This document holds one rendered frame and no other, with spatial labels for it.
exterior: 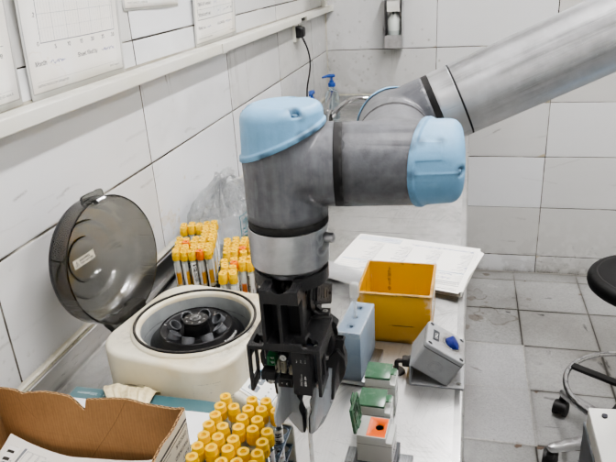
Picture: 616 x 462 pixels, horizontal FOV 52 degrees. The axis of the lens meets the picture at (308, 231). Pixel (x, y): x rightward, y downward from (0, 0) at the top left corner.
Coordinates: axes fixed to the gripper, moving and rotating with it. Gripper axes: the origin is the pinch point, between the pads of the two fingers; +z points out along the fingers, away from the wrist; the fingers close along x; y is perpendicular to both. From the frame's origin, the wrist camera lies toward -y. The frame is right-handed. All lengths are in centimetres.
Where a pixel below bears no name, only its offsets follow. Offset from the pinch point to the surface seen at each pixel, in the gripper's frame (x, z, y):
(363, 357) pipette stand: 1.1, 13.0, -31.2
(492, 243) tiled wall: 33, 90, -252
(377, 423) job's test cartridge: 5.9, 10.0, -11.9
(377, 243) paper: -3, 16, -83
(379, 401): 5.4, 11.0, -17.7
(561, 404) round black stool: 53, 100, -138
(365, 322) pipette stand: 1.2, 7.7, -33.3
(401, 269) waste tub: 5, 9, -56
